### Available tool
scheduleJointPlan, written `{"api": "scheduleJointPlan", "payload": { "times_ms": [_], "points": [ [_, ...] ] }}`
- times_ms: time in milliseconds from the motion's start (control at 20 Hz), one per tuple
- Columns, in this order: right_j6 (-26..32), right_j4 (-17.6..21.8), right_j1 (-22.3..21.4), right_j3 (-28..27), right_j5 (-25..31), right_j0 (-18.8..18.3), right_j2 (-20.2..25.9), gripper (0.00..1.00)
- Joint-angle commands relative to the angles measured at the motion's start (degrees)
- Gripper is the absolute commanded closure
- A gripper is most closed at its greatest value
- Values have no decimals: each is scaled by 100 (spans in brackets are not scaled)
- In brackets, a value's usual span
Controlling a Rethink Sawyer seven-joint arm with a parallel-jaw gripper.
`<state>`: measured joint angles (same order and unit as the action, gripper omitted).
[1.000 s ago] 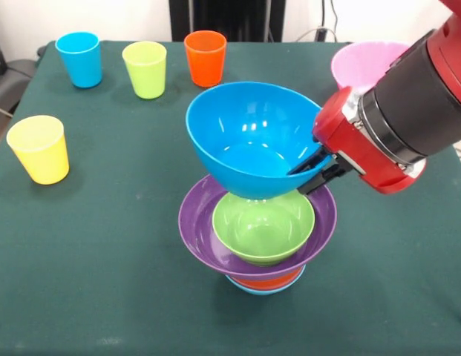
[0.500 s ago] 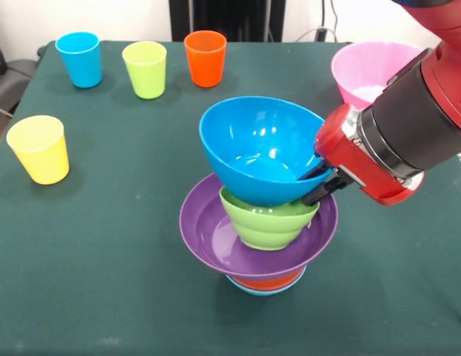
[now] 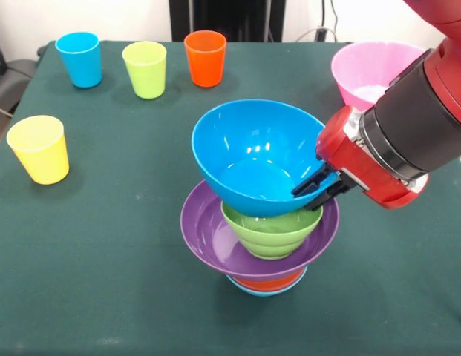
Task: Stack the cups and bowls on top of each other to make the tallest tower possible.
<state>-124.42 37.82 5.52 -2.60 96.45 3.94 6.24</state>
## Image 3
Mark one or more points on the orange plastic cup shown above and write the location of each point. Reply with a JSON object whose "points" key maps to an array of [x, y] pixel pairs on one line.
{"points": [[205, 63]]}

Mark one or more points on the black chair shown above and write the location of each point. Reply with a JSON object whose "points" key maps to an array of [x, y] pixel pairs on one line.
{"points": [[11, 81]]}

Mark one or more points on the small green plastic bowl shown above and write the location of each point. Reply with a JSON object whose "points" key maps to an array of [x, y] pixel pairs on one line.
{"points": [[271, 237]]}

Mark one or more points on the blue plastic cup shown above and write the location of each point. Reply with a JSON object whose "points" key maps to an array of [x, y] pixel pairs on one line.
{"points": [[81, 59]]}

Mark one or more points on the small blue plastic bowl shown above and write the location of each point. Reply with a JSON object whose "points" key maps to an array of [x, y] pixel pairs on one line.
{"points": [[267, 291]]}

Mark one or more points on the large pink plastic bowl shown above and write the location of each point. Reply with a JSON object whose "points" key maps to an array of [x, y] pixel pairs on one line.
{"points": [[363, 70]]}

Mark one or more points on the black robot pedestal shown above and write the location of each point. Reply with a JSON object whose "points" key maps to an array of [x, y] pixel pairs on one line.
{"points": [[230, 22]]}

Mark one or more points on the dark green tablecloth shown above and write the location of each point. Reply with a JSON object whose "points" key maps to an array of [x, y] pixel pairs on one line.
{"points": [[104, 241]]}

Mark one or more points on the orange plastic bowl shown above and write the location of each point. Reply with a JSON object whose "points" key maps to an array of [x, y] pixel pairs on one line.
{"points": [[269, 283]]}

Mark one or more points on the lime green plastic cup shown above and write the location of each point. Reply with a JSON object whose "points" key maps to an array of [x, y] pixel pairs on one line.
{"points": [[145, 70]]}

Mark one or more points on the large blue plastic bowl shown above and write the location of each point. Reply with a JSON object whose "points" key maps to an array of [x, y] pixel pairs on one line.
{"points": [[245, 148]]}

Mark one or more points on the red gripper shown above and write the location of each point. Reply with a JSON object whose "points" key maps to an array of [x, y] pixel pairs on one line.
{"points": [[363, 163]]}

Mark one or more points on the purple plastic bowl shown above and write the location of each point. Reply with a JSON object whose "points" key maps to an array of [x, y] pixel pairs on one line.
{"points": [[208, 237]]}

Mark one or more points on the black power plug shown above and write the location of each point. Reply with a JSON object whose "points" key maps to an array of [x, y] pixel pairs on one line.
{"points": [[321, 34]]}

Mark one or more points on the yellow plastic cup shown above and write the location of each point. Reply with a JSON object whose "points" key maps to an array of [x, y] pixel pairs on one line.
{"points": [[41, 155]]}

